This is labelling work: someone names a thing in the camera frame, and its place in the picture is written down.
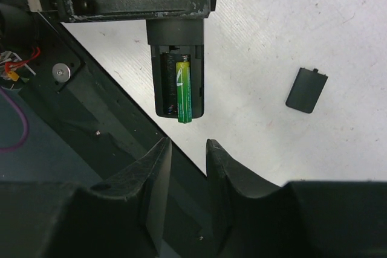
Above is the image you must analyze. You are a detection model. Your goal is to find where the green yellow battery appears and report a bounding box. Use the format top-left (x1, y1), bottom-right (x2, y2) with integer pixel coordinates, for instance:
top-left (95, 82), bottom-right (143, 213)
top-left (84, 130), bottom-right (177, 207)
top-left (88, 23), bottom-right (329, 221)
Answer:
top-left (176, 60), bottom-right (192, 123)

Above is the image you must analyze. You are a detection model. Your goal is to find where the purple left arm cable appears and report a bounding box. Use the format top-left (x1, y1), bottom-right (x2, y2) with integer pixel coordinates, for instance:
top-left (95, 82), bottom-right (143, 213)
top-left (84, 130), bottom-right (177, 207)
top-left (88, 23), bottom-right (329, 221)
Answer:
top-left (0, 87), bottom-right (30, 152)

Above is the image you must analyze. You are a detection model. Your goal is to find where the plain black remote control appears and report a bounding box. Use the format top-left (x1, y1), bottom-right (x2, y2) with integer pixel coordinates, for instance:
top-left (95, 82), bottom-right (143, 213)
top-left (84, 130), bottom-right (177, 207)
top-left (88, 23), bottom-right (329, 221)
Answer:
top-left (146, 19), bottom-right (204, 123)

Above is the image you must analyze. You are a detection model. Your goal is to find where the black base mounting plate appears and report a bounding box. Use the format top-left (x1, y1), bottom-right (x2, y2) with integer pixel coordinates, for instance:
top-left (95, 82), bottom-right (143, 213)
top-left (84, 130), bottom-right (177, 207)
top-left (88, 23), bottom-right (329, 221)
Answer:
top-left (18, 10), bottom-right (209, 198)

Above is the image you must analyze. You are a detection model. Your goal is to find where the black battery cover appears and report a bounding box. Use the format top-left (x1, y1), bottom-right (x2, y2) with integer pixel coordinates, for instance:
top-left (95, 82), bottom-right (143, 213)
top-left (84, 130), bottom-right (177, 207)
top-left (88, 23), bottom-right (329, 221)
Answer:
top-left (285, 68), bottom-right (328, 114)

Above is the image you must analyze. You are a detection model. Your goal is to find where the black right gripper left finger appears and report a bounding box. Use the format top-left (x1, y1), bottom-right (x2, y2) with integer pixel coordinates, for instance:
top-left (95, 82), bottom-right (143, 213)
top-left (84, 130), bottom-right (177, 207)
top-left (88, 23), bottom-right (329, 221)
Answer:
top-left (1, 138), bottom-right (172, 257)

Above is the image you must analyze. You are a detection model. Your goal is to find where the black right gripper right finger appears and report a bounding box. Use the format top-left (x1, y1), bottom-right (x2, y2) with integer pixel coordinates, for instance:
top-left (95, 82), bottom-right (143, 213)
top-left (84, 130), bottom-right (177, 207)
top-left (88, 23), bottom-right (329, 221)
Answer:
top-left (206, 140), bottom-right (386, 257)

